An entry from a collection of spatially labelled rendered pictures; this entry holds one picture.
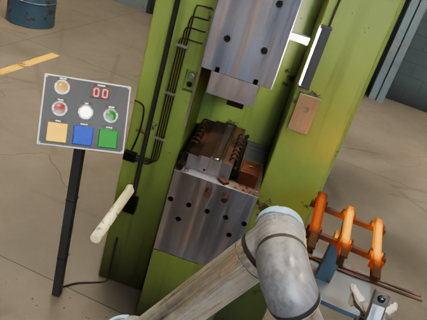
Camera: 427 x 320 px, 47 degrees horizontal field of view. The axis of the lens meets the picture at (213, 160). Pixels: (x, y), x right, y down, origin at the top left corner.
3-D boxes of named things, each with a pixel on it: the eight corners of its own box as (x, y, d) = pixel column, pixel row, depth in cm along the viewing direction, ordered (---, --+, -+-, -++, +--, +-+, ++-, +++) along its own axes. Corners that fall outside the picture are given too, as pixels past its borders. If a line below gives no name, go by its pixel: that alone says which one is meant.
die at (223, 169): (228, 180, 216) (233, 164, 212) (185, 166, 217) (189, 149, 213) (241, 143, 253) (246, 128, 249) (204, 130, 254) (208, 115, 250)
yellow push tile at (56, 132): (65, 143, 195) (67, 124, 195) (45, 140, 192) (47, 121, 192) (65, 143, 196) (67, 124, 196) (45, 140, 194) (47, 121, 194)
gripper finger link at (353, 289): (338, 294, 162) (352, 315, 154) (345, 280, 159) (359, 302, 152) (346, 294, 163) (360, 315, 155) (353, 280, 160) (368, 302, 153)
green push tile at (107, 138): (116, 148, 201) (118, 131, 201) (97, 146, 199) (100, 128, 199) (115, 148, 202) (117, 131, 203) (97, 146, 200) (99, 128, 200)
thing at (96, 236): (100, 246, 205) (101, 236, 203) (88, 242, 206) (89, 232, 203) (134, 195, 244) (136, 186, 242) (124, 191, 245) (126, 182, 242)
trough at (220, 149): (222, 162, 213) (222, 160, 212) (210, 159, 213) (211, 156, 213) (236, 127, 250) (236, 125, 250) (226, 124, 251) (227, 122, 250)
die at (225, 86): (251, 107, 200) (259, 86, 195) (205, 92, 201) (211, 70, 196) (262, 79, 237) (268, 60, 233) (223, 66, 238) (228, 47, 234)
